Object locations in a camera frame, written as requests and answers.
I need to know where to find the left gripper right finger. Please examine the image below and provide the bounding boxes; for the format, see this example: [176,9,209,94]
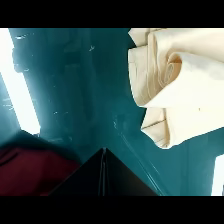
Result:
[101,147,158,197]

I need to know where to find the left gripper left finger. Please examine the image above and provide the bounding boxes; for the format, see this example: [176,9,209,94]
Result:
[49,147,104,197]

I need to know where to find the cream garment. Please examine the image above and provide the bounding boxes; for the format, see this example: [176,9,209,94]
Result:
[127,27,224,150]

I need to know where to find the dark red garment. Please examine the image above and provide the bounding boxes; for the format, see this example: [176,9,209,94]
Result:
[0,146,81,197]

